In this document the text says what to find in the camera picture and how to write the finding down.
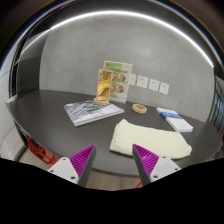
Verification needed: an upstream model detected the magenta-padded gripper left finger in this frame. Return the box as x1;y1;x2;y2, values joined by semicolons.
48;144;98;188

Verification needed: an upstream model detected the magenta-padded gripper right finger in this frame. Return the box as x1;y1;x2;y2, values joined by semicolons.
131;143;182;187

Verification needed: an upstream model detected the cream towel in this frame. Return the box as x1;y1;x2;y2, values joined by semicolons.
109;118;193;160

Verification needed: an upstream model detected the white book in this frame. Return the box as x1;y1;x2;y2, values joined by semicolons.
165;116;195;134

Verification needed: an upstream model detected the blue and white booklet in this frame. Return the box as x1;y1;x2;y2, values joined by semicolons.
156;107;184;121

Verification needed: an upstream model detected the grey cover magazine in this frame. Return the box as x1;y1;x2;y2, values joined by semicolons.
63;99;125;128

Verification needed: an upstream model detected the black-framed glass partition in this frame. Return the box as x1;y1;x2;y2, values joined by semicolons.
207;75;224;135

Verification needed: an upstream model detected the gold card on wooden stand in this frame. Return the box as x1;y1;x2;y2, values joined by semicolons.
93;68;114;107

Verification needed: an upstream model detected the green and white sign stand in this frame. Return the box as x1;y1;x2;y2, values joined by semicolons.
102;60;133;105

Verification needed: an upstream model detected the curved ceiling light strip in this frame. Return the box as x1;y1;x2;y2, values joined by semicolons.
19;9;215;68

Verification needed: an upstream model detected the round wooden ring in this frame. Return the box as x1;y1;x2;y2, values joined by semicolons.
131;103;148;115

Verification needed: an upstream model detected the white wall socket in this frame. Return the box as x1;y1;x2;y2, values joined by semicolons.
148;78;161;93
158;81;170;96
136;75;150;89
129;73;138;87

